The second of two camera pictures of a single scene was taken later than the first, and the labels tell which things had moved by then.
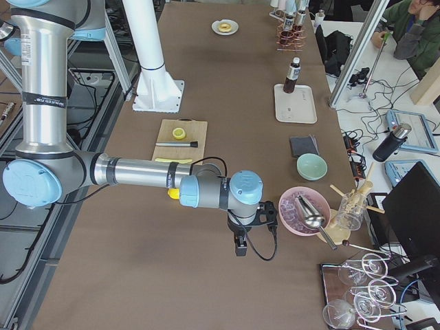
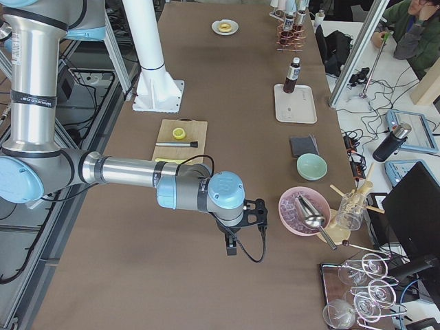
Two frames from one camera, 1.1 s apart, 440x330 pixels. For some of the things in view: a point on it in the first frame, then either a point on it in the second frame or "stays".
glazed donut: x=225 y=27 stays
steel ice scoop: x=312 y=218 stays
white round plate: x=215 y=27 stays
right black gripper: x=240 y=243 → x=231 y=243
